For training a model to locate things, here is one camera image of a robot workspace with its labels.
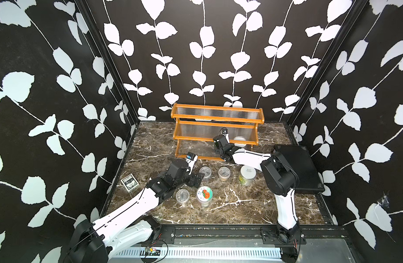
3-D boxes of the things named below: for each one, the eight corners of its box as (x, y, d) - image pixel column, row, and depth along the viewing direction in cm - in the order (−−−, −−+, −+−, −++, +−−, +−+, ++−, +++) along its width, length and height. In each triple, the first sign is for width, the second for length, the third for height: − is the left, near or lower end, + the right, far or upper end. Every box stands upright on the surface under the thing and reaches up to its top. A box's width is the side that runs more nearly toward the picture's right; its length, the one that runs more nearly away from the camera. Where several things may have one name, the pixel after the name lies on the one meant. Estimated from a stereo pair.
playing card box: (128, 193, 89) (127, 191, 87) (122, 181, 93) (120, 179, 91) (140, 185, 92) (139, 183, 90) (133, 174, 96) (132, 172, 94)
